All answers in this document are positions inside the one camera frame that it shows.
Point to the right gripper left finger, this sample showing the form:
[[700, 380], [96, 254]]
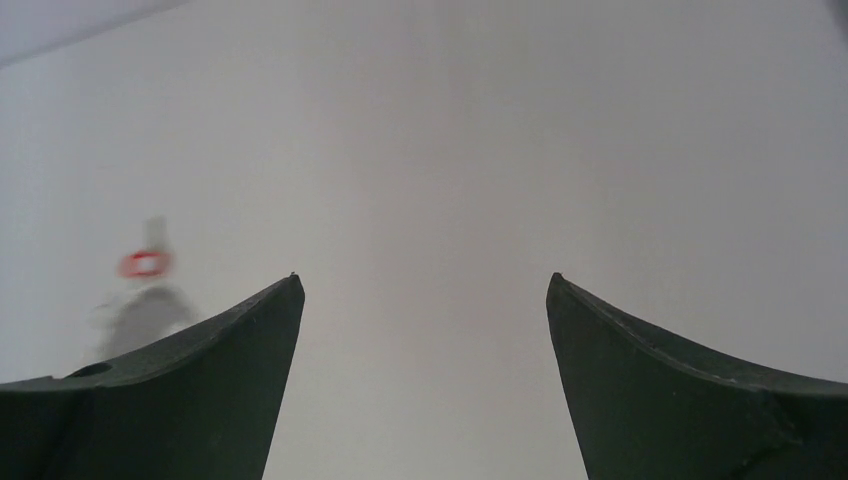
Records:
[[202, 403]]

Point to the red tagged key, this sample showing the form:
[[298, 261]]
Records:
[[154, 259]]

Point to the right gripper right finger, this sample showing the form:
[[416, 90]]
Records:
[[646, 403]]

